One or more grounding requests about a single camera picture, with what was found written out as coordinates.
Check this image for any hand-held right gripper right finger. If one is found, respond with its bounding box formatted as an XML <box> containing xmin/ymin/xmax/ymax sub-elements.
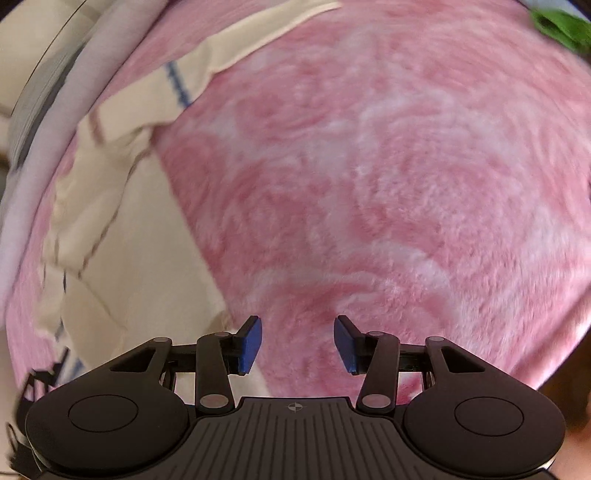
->
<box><xmin>333</xmin><ymin>315</ymin><xmax>485</xmax><ymax>414</ymax></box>

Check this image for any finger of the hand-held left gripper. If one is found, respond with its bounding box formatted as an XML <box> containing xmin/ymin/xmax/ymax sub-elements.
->
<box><xmin>25</xmin><ymin>347</ymin><xmax>74</xmax><ymax>398</ymax></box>

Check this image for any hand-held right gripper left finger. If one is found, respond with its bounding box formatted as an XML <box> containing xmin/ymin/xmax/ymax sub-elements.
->
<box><xmin>110</xmin><ymin>316</ymin><xmax>263</xmax><ymax>414</ymax></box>

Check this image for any cream striped garment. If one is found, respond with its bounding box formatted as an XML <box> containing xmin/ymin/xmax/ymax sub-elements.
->
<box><xmin>34</xmin><ymin>0</ymin><xmax>343</xmax><ymax>398</ymax></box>

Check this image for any pink fluffy blanket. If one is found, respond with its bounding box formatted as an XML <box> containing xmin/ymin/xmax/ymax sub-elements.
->
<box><xmin>0</xmin><ymin>0</ymin><xmax>591</xmax><ymax>416</ymax></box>

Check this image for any lilac ribbed quilt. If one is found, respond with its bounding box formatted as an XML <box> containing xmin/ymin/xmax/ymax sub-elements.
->
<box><xmin>0</xmin><ymin>0</ymin><xmax>172</xmax><ymax>296</ymax></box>

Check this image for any grey checked pillow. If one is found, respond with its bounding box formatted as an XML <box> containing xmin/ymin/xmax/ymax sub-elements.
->
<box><xmin>8</xmin><ymin>44</ymin><xmax>95</xmax><ymax>169</ymax></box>

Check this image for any green cloth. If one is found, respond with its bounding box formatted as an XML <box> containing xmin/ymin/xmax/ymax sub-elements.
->
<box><xmin>529</xmin><ymin>4</ymin><xmax>591</xmax><ymax>52</ymax></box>

